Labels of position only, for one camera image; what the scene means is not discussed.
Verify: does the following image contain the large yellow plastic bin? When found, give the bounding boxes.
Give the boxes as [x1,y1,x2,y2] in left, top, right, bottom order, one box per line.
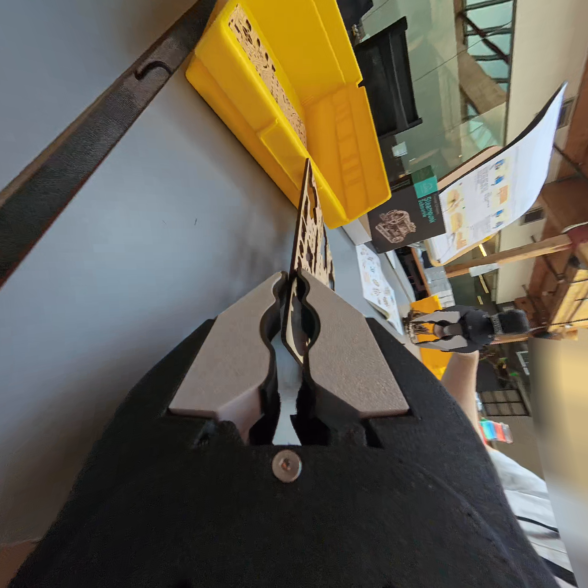
[186,0,392,229]

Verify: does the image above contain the laser-cut wooden puzzle sheet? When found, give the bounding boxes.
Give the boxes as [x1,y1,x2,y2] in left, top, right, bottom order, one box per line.
[228,5,307,149]
[280,158,336,368]

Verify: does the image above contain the small yellow plastic bin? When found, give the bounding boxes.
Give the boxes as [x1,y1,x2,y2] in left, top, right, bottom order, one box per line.
[409,296,453,381]

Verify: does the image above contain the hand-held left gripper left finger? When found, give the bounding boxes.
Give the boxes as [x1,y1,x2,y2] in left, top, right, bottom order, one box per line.
[169,271,288,445]

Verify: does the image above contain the person's white shirt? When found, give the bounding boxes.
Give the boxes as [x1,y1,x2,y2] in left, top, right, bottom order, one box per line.
[487,448,577,588]

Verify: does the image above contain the small laser-cut wooden piece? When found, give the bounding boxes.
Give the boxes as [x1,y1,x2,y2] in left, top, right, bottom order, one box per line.
[403,310,437,345]

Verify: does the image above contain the grey desk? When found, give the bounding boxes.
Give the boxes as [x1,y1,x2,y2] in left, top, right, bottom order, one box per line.
[0,0,442,549]

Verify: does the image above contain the person's right forearm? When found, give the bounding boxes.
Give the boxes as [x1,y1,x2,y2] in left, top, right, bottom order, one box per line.
[441,351,490,444]

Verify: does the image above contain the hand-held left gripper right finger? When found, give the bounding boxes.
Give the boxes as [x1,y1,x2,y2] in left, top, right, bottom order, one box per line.
[296,269,410,445]

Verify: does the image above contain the instruction booklet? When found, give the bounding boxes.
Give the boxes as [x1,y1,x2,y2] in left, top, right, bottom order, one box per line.
[356,243,405,334]

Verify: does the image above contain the black and teal puzzle box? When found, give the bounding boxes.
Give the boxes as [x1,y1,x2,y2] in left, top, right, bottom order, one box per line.
[367,165,447,254]

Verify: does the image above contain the printed instruction sheet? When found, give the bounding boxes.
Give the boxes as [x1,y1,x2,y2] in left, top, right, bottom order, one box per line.
[438,82,568,266]

